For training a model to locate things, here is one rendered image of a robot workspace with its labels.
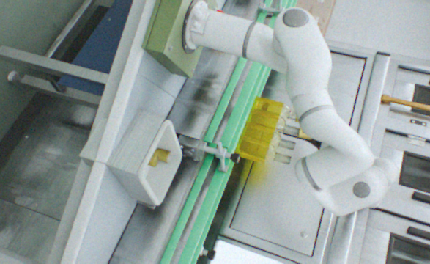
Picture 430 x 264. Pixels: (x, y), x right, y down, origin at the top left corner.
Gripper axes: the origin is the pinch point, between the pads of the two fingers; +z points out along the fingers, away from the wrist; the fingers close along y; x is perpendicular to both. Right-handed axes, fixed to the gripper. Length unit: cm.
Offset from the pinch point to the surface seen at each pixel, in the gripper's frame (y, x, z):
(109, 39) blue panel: 13, 12, 76
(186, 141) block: 15.8, 30.3, 26.1
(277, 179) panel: -12.6, 15.1, 2.6
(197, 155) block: 10.8, 30.8, 22.5
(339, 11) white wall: -318, -380, 121
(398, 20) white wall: -318, -406, 43
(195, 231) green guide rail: 5, 49, 11
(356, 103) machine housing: -15.6, -30.4, -5.7
